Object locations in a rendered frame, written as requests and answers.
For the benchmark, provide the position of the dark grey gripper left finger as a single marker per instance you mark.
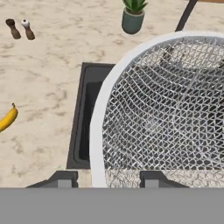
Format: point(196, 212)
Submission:
point(65, 178)

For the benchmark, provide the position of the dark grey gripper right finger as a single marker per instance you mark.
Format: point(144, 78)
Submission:
point(154, 178)

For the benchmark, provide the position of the white mesh colander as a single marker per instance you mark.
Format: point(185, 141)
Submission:
point(163, 110)

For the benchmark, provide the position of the dark grey sink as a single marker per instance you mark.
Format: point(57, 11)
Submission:
point(84, 116)

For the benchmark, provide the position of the yellow banana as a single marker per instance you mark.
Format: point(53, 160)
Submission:
point(8, 118)

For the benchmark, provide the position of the black sink faucet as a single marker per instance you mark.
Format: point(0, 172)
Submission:
point(185, 14)

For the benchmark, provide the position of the brown white-topped salt shaker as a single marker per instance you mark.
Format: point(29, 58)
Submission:
point(28, 29)

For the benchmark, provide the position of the brown pepper shaker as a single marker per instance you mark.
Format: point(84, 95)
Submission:
point(13, 28)

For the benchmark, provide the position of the green plant in grey pot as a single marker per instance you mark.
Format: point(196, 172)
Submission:
point(133, 18)

